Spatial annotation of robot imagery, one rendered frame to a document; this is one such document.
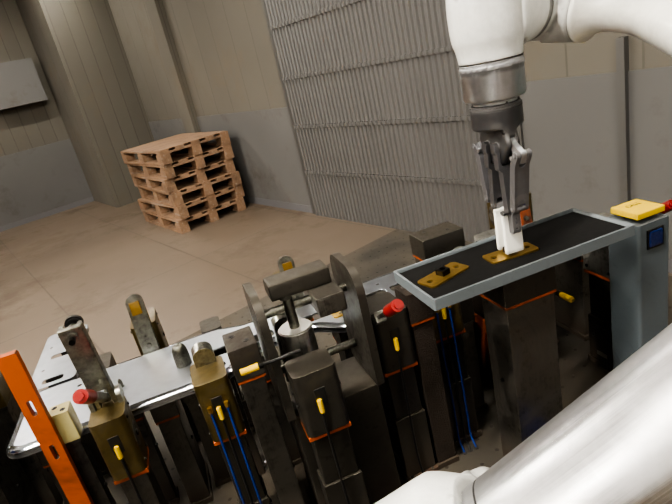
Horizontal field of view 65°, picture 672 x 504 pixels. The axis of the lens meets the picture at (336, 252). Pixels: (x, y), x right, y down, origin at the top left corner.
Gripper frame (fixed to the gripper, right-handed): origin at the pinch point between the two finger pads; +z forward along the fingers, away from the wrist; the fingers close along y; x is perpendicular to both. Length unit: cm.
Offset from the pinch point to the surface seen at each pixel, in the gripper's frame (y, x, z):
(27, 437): 20, 88, 20
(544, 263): -6.3, -1.8, 4.3
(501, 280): -6.9, 5.9, 4.5
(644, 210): 0.1, -25.6, 4.1
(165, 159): 521, 92, 37
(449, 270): -0.7, 11.2, 3.4
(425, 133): 295, -109, 38
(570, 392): 16, -20, 50
